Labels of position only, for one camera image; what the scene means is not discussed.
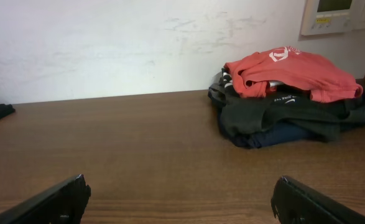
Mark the navy blue garment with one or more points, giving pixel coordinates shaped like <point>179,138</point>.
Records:
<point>280,133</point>

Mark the red t-shirt with white logo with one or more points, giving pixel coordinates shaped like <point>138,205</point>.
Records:
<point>326,83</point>

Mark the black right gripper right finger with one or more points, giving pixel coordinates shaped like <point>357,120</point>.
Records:
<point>296,203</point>

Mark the dark grey shirt with logo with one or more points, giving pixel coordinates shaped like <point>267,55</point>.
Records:
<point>254,115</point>

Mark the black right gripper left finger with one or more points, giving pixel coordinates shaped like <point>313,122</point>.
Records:
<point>62,203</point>

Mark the beige wall thermostat panel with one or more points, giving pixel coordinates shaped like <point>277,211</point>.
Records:
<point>332,16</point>

